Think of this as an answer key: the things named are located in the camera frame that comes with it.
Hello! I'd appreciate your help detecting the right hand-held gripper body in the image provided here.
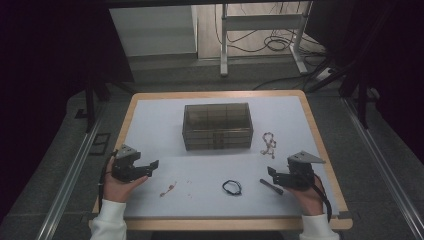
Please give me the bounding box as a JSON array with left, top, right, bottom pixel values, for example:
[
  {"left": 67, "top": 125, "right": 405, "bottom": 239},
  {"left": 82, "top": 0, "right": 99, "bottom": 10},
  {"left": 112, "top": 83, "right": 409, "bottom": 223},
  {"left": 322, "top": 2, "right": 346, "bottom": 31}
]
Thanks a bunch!
[{"left": 287, "top": 150, "right": 326, "bottom": 192}]

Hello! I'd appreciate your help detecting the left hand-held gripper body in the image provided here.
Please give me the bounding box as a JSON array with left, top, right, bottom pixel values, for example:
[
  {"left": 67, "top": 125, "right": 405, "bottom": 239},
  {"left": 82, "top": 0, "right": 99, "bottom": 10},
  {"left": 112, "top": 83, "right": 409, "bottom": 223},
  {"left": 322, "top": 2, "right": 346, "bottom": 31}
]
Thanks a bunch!
[{"left": 111, "top": 143, "right": 138, "bottom": 183}]

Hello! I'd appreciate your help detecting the beaded chain necklace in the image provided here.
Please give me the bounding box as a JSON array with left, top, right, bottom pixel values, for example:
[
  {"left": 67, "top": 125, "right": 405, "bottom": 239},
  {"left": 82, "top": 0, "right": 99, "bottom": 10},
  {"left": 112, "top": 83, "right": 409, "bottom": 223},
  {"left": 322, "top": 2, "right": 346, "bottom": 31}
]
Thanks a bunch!
[{"left": 259, "top": 132, "right": 278, "bottom": 160}]

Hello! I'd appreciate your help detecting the thin pink chain bracelet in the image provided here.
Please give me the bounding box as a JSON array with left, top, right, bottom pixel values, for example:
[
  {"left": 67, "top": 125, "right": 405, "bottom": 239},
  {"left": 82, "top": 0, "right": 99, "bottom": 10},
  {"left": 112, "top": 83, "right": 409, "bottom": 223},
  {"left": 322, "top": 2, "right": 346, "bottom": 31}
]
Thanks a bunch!
[{"left": 159, "top": 180, "right": 178, "bottom": 198}]

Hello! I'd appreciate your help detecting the black cord bracelet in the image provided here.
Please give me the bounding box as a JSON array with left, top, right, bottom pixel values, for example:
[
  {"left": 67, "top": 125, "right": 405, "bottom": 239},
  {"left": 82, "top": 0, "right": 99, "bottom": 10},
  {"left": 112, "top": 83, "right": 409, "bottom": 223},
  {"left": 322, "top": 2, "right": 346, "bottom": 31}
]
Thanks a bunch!
[{"left": 222, "top": 179, "right": 243, "bottom": 197}]

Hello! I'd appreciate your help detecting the smoky transparent drawer box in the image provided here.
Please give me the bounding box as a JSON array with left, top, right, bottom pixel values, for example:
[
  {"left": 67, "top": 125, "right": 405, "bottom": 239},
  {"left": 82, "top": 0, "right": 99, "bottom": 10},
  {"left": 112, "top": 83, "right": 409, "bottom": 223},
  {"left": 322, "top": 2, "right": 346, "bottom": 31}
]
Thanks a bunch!
[{"left": 182, "top": 102, "right": 254, "bottom": 152}]

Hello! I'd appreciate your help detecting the person's left hand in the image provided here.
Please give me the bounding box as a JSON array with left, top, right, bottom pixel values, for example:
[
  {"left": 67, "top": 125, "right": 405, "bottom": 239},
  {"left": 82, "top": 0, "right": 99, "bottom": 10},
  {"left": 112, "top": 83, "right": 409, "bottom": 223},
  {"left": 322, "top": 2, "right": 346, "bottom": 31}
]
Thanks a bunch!
[{"left": 102, "top": 159, "right": 149, "bottom": 204}]

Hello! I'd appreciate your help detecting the person's right hand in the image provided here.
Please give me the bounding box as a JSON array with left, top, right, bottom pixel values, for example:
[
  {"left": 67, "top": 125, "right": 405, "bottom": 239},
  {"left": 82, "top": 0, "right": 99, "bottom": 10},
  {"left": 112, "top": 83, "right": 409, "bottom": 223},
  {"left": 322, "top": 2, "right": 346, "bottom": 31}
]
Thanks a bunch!
[{"left": 286, "top": 176, "right": 324, "bottom": 217}]

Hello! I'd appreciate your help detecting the white table mat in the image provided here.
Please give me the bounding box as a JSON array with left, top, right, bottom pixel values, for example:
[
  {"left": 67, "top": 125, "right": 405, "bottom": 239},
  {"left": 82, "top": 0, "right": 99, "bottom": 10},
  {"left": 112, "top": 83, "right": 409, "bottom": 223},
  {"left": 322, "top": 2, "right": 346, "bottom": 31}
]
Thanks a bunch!
[{"left": 98, "top": 95, "right": 340, "bottom": 219}]

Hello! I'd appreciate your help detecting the black metal stand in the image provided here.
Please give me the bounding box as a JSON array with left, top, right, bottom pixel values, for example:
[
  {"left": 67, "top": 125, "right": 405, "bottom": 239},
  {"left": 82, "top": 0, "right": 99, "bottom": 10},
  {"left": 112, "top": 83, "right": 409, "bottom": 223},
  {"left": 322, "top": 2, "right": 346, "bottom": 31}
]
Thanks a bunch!
[
  {"left": 306, "top": 59, "right": 371, "bottom": 129},
  {"left": 84, "top": 78, "right": 134, "bottom": 134}
]

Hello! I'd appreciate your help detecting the white power strip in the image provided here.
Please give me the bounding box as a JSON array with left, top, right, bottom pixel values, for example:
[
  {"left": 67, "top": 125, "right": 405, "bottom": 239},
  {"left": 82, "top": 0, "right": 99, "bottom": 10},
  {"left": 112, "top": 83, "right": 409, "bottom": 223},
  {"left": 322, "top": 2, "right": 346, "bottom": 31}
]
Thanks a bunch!
[{"left": 314, "top": 67, "right": 334, "bottom": 83}]

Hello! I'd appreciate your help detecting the white cabinet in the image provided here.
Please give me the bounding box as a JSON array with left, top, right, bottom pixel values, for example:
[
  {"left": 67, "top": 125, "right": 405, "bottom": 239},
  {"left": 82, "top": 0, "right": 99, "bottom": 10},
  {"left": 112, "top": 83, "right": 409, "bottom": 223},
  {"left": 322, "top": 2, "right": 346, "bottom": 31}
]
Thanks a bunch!
[{"left": 109, "top": 4, "right": 198, "bottom": 58}]

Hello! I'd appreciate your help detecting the dark curtain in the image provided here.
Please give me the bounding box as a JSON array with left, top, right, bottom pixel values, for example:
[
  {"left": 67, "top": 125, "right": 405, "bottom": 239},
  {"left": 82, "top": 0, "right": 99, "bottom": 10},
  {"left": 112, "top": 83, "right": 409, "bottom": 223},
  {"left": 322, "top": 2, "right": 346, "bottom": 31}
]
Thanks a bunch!
[
  {"left": 0, "top": 0, "right": 134, "bottom": 221},
  {"left": 306, "top": 0, "right": 424, "bottom": 164}
]

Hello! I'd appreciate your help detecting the left hand-held gripper black cable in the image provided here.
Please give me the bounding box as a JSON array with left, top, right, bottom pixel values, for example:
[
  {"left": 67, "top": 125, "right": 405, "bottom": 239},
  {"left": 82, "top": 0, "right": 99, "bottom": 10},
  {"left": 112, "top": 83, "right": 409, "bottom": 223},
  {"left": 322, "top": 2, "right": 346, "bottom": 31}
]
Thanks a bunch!
[{"left": 98, "top": 151, "right": 118, "bottom": 211}]

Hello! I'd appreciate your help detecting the hand-held gripper black cable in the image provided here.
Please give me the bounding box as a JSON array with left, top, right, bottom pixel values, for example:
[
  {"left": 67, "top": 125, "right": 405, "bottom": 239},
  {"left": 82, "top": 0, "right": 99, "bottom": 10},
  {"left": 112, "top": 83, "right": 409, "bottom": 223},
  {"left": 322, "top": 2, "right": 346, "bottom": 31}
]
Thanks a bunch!
[
  {"left": 311, "top": 173, "right": 333, "bottom": 223},
  {"left": 98, "top": 151, "right": 118, "bottom": 211}
]

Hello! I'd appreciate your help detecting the right hand-held gripper black cable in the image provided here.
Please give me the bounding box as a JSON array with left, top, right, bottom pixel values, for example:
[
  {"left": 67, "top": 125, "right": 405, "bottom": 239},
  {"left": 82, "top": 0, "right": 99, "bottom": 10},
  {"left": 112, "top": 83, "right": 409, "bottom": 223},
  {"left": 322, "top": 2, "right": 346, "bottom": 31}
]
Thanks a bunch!
[{"left": 311, "top": 173, "right": 333, "bottom": 223}]

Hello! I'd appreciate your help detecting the aluminium floor rail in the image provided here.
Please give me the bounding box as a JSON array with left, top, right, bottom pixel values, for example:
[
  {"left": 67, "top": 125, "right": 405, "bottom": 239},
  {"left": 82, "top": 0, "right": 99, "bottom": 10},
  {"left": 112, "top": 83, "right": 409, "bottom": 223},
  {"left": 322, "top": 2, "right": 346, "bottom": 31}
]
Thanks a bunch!
[
  {"left": 34, "top": 109, "right": 104, "bottom": 240},
  {"left": 343, "top": 98, "right": 424, "bottom": 240}
]

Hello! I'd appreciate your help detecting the long black floor cable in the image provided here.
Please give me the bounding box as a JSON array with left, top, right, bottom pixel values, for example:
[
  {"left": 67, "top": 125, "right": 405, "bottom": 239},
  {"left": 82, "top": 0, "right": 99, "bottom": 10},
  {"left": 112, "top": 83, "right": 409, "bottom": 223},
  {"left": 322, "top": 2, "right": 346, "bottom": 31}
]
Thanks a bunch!
[{"left": 252, "top": 59, "right": 331, "bottom": 91}]

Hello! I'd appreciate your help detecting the black cable tangle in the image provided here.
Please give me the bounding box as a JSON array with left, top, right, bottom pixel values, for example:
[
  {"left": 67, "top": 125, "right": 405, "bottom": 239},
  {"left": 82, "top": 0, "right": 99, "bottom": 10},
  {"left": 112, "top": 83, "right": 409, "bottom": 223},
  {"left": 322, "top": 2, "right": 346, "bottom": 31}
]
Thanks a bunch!
[{"left": 214, "top": 1, "right": 326, "bottom": 68}]

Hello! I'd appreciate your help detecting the white metal desk frame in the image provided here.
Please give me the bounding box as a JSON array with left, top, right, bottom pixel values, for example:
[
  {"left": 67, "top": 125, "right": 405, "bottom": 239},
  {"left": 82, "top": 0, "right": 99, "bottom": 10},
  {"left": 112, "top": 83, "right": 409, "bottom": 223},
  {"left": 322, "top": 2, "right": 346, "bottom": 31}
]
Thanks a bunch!
[{"left": 219, "top": 1, "right": 309, "bottom": 77}]

